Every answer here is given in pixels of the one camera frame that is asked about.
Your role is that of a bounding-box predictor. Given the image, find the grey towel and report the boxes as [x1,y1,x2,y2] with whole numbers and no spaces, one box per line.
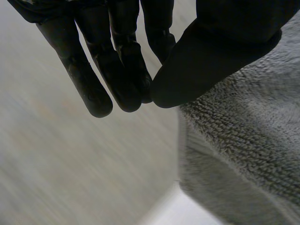
[177,14,300,225]

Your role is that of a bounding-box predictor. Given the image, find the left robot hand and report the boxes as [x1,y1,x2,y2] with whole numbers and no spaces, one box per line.
[7,0,300,118]

